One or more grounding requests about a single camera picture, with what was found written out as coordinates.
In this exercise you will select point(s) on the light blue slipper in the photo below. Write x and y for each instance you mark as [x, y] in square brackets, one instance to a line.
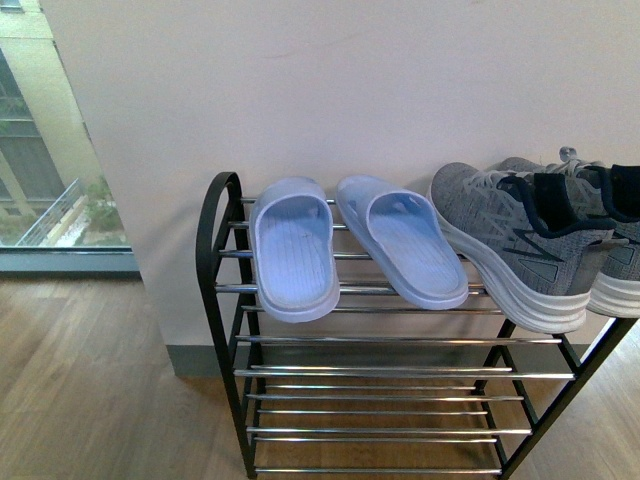
[400, 231]
[291, 231]

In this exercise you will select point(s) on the grey knit sneaker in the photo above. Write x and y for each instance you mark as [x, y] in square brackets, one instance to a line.
[537, 259]
[598, 191]

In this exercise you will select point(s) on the black metal shoe rack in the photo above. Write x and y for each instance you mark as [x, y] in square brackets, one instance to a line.
[376, 405]

